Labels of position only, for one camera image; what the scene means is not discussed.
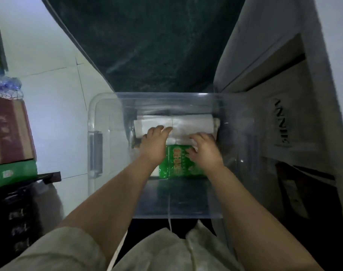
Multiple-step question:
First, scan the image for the blue plastic bag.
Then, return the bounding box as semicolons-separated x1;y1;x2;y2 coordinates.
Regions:
0;71;24;100

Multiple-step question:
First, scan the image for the person's left hand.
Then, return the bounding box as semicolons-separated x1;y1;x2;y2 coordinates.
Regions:
139;125;174;167

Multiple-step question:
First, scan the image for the person's right hand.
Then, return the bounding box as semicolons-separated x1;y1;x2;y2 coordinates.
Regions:
187;132;225;173

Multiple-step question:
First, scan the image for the clear plastic storage bin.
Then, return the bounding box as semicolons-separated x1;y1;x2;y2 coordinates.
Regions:
87;92;262;219

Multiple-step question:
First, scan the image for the white packet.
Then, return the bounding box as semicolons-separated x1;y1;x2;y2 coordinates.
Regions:
166;114;221;146
133;117;174;145

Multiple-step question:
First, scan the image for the green flat box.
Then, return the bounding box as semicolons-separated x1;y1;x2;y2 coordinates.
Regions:
0;159;39;190

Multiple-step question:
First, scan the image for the person's white shirt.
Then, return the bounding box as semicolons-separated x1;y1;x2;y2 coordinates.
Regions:
0;220;245;271

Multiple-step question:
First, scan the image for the grey bin latch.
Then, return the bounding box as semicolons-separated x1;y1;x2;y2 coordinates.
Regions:
88;131;103;178

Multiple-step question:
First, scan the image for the person's left forearm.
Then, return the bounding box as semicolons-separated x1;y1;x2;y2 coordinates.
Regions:
57;158;164;267

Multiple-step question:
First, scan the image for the person's right forearm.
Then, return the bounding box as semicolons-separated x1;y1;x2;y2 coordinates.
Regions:
208;166;325;271

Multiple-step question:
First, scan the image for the dark green cloth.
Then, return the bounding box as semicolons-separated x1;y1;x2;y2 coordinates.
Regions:
41;0;247;94

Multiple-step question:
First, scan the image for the green printed packet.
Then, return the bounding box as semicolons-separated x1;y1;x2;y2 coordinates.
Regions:
158;144;209;179

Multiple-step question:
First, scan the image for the large printed cardboard box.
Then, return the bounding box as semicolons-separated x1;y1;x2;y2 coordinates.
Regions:
223;34;343;185

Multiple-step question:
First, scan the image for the grey panel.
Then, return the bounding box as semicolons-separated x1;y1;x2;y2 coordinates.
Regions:
213;0;317;92

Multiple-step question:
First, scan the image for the red-brown cardboard box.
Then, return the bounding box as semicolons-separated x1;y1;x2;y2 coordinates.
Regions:
0;96;37;166

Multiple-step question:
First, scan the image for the black crate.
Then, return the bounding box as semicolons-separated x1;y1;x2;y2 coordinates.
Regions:
0;171;62;264

